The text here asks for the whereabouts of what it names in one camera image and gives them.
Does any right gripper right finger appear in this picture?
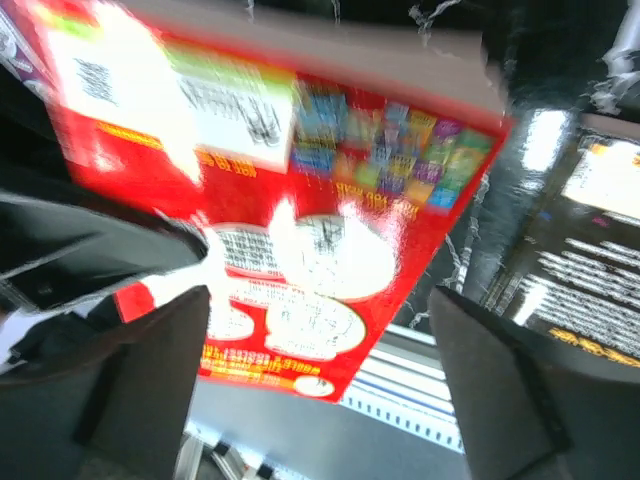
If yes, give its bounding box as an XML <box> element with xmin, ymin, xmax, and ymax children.
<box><xmin>429</xmin><ymin>287</ymin><xmax>639</xmax><ymax>479</ymax></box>

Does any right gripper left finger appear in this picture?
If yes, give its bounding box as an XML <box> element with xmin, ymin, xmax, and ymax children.
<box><xmin>1</xmin><ymin>286</ymin><xmax>209</xmax><ymax>479</ymax></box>

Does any white slotted cable duct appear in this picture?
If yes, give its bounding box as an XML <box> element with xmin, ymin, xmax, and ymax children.
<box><xmin>340</xmin><ymin>343</ymin><xmax>464</xmax><ymax>454</ymax></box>

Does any black book gold text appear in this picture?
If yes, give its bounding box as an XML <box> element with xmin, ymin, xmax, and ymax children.
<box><xmin>483</xmin><ymin>114</ymin><xmax>639</xmax><ymax>367</ymax></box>

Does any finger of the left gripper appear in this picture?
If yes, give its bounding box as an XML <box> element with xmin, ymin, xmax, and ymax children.
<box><xmin>1</xmin><ymin>189</ymin><xmax>208</xmax><ymax>312</ymax></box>

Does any red comic book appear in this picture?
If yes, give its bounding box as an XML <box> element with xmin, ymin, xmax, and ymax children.
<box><xmin>23</xmin><ymin>1</ymin><xmax>510</xmax><ymax>403</ymax></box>

